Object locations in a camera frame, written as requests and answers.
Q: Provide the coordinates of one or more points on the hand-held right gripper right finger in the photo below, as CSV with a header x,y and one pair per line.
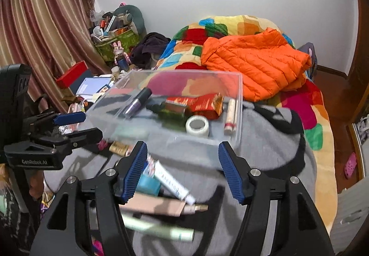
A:
x,y
230,169

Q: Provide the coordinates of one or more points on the white red lip balm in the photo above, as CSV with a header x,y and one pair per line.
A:
x,y
230,117

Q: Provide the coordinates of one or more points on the white printed ointment tube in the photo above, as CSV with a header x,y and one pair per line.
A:
x,y
170,181

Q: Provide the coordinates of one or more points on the pink clog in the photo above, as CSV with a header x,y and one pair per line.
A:
x,y
350,165

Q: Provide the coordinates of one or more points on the brown labelled small tube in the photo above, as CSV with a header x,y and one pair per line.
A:
x,y
119,147

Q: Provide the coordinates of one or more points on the colourful patchwork blanket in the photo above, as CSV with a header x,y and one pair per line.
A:
x,y
305,106

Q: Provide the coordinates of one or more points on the wooden door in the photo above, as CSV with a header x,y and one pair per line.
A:
x,y
361,57

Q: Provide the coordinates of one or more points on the teal blue small box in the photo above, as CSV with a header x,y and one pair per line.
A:
x,y
148,185

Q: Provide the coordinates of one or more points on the dark green glass bottle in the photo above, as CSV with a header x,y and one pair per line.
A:
x,y
173,113

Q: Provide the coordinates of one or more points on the orange puffer jacket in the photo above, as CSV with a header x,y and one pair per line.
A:
x,y
253,62

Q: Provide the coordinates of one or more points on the dark blue pillow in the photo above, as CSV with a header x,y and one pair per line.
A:
x,y
310,54

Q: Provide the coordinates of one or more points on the tan cardboard box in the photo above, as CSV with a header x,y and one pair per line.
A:
x,y
155,204

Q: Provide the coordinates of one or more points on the purple black cosmetic tube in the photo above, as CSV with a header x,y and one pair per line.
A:
x,y
138,101

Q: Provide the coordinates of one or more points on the pale mint green packet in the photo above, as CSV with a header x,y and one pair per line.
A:
x,y
126,131

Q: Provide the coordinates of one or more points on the clear plastic storage box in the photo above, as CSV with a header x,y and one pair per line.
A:
x,y
129,83

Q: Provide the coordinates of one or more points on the dark maroon clothing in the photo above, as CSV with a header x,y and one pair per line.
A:
x,y
147,48

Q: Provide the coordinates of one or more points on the bunny topped blue bottle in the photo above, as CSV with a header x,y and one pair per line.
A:
x,y
123,63

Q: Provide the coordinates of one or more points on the grey black patterned blanket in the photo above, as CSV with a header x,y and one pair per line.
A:
x,y
268,140

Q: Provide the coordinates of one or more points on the grey green neck pillow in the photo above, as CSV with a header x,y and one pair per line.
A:
x,y
139,18

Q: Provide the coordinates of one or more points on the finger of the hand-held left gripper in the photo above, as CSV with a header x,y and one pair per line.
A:
x,y
86,135
69,118

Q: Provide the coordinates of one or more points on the striped pink beige curtain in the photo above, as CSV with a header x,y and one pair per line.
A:
x,y
43,13

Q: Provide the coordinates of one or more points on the red box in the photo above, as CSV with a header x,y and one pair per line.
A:
x,y
72,72

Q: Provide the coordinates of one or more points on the white plastic chair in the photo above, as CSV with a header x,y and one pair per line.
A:
x,y
353,209

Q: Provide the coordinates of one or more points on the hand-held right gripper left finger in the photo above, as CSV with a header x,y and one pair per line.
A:
x,y
134,172

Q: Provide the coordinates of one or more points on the pale green white tube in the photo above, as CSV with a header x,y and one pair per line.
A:
x,y
161,230

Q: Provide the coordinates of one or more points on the blue notebook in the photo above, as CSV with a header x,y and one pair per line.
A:
x,y
92,85

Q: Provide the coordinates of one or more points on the colourful plush toys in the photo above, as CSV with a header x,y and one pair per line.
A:
x,y
46,204

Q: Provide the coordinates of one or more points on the white tape roll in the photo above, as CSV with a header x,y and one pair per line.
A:
x,y
190,129

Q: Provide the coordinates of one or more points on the white shoes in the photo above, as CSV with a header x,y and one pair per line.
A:
x,y
363,127

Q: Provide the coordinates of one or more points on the red foil packet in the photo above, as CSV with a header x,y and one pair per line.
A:
x,y
206,104

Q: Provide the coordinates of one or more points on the green patterned bag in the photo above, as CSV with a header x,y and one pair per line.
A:
x,y
126,39

